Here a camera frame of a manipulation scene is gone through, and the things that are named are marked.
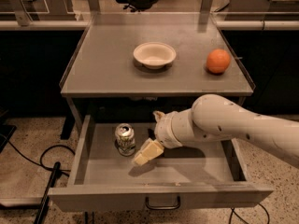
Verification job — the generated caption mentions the black cable bottom right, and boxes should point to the black cable bottom right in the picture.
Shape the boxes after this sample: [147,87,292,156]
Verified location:
[227,203,271,224]

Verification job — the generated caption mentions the black floor cable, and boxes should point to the black floor cable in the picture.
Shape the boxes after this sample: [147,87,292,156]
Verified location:
[0,133,77,177]

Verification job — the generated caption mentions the grey open top drawer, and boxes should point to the grey open top drawer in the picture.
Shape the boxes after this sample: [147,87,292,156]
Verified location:
[49,116,273,212]

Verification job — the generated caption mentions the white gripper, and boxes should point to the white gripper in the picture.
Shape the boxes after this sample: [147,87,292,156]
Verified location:
[133,111,182,166]

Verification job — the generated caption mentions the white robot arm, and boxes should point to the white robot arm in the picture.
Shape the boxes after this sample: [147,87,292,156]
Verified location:
[133,94,299,168]

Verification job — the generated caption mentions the black drawer handle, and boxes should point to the black drawer handle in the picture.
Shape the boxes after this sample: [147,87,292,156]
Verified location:
[145,196,181,211]

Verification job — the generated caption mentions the grey counter cabinet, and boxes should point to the grey counter cabinet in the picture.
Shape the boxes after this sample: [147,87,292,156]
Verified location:
[61,12,254,128]

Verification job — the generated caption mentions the white paper bowl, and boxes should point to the white paper bowl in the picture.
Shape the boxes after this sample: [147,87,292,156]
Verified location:
[133,42,177,69]

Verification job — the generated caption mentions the silver green 7up can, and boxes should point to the silver green 7up can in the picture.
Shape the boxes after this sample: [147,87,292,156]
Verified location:
[115,123,135,157]

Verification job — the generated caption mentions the orange fruit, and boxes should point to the orange fruit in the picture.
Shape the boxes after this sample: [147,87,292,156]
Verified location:
[206,49,231,74]

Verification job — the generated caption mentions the black pole stand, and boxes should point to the black pole stand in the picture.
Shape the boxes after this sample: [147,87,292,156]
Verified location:
[34,162,61,224]

